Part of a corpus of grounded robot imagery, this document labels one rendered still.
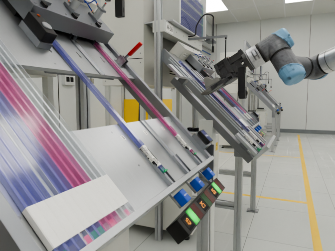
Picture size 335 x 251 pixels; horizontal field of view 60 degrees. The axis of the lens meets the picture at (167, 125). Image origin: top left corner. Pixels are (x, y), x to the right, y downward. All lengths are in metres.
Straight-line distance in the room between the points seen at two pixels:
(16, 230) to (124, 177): 0.25
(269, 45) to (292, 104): 7.25
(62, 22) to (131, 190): 0.53
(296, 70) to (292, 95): 7.28
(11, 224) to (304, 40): 8.26
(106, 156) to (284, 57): 0.69
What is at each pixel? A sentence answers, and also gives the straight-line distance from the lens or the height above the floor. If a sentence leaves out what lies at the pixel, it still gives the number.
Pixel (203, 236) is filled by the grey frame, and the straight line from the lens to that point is 1.06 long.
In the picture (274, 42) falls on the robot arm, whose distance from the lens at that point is 1.08.
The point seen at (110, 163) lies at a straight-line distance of 0.57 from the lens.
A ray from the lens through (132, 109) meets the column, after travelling 4.09.
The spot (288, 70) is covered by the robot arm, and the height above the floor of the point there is 1.00.
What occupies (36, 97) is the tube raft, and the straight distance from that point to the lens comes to 0.57.
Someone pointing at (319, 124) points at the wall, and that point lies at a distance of 8.35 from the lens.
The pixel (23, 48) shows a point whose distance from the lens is 0.73.
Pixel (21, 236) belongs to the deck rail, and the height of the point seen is 0.76.
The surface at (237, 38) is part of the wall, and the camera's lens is 8.58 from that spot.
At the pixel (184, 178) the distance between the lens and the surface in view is 0.68.
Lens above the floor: 0.92
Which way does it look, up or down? 5 degrees down
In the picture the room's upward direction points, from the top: straight up
